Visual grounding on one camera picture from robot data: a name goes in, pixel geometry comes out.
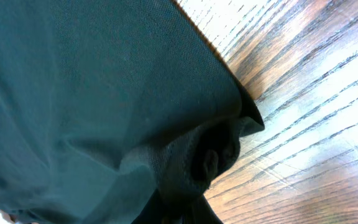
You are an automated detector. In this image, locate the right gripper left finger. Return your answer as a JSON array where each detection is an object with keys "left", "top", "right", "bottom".
[{"left": 132, "top": 190, "right": 167, "bottom": 224}]

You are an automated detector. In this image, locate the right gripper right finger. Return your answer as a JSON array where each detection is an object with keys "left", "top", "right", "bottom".
[{"left": 185, "top": 196, "right": 223, "bottom": 224}]

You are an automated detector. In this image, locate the black t-shirt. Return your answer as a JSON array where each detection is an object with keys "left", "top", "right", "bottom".
[{"left": 0, "top": 1, "right": 264, "bottom": 223}]

